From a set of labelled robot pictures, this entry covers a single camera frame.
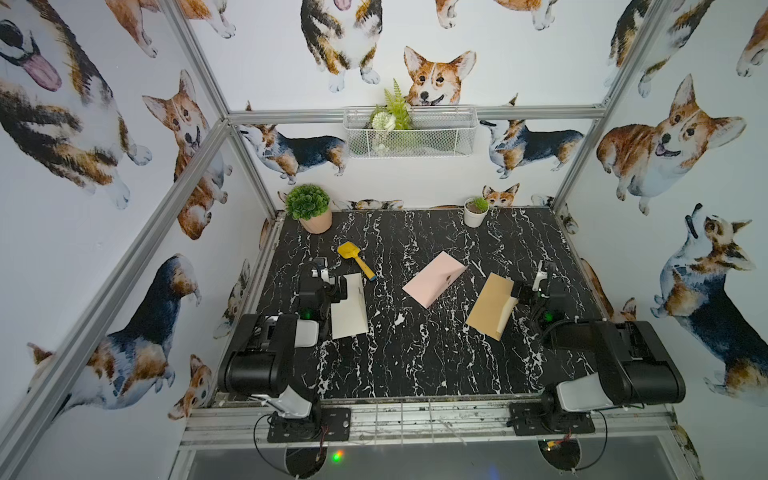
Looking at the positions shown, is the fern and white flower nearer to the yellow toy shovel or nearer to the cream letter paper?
the yellow toy shovel

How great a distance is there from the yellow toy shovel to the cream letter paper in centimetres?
44

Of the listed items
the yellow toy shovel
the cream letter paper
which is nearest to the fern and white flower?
the yellow toy shovel

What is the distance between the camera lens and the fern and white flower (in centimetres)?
81

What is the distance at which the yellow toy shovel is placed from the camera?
3.40ft

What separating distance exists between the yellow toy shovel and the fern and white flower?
0.38 metres

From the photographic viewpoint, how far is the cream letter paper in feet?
3.01
